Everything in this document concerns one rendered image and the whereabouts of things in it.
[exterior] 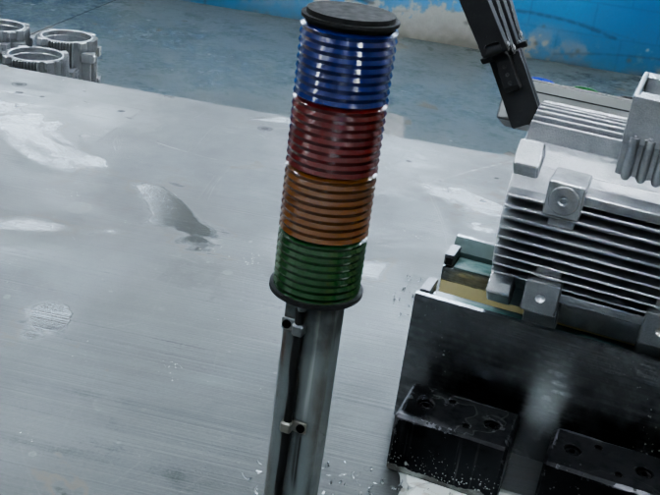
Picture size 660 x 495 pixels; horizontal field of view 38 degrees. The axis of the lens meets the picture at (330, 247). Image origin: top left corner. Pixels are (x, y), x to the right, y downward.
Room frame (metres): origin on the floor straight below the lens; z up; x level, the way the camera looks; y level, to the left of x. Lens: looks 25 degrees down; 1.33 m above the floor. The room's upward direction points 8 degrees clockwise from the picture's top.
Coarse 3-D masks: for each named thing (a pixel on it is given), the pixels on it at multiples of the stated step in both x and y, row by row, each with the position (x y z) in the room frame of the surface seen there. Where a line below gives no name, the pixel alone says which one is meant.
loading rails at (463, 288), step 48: (480, 240) 0.93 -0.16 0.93; (432, 288) 0.81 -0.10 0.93; (480, 288) 0.88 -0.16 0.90; (432, 336) 0.78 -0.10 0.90; (480, 336) 0.77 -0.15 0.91; (528, 336) 0.75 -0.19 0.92; (576, 336) 0.75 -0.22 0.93; (432, 384) 0.78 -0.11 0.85; (480, 384) 0.76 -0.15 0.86; (528, 384) 0.75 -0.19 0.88; (576, 384) 0.74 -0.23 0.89; (624, 384) 0.73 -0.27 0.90; (528, 432) 0.75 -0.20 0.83; (624, 432) 0.72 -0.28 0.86
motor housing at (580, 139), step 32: (544, 128) 0.80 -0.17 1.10; (576, 128) 0.81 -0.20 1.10; (608, 128) 0.81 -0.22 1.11; (544, 160) 0.79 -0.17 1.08; (576, 160) 0.79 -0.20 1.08; (608, 160) 0.78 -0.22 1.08; (512, 192) 0.76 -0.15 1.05; (544, 192) 0.77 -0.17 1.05; (608, 192) 0.76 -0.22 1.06; (640, 192) 0.76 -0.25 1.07; (512, 224) 0.76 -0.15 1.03; (544, 224) 0.75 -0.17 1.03; (576, 224) 0.75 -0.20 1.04; (608, 224) 0.74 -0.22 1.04; (640, 224) 0.73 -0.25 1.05; (512, 256) 0.75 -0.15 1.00; (544, 256) 0.74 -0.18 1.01; (576, 256) 0.73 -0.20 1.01; (608, 256) 0.74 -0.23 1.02; (640, 256) 0.73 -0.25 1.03; (576, 288) 0.74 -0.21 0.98; (608, 288) 0.73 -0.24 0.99; (640, 288) 0.72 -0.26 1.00; (576, 320) 0.77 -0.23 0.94; (608, 320) 0.76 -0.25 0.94; (640, 320) 0.72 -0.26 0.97
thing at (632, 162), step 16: (656, 80) 0.84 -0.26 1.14; (640, 96) 0.77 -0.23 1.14; (656, 96) 0.78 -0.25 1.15; (640, 112) 0.77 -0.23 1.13; (656, 112) 0.76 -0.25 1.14; (640, 128) 0.77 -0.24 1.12; (656, 128) 0.76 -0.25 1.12; (624, 144) 0.77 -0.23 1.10; (640, 144) 0.77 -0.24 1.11; (656, 144) 0.76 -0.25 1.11; (624, 160) 0.77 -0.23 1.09; (640, 160) 0.76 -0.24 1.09; (656, 160) 0.76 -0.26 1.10; (624, 176) 0.77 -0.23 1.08; (640, 176) 0.76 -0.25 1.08; (656, 176) 0.76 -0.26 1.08
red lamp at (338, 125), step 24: (312, 120) 0.56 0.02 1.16; (336, 120) 0.56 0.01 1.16; (360, 120) 0.56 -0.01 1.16; (384, 120) 0.58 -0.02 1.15; (288, 144) 0.58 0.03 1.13; (312, 144) 0.56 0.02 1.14; (336, 144) 0.56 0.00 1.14; (360, 144) 0.56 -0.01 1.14; (312, 168) 0.56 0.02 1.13; (336, 168) 0.56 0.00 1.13; (360, 168) 0.56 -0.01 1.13
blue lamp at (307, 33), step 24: (312, 48) 0.56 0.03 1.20; (336, 48) 0.56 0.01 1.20; (360, 48) 0.56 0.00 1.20; (384, 48) 0.56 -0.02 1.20; (312, 72) 0.56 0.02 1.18; (336, 72) 0.56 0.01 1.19; (360, 72) 0.56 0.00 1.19; (384, 72) 0.57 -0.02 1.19; (312, 96) 0.56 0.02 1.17; (336, 96) 0.56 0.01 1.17; (360, 96) 0.56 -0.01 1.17; (384, 96) 0.57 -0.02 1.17
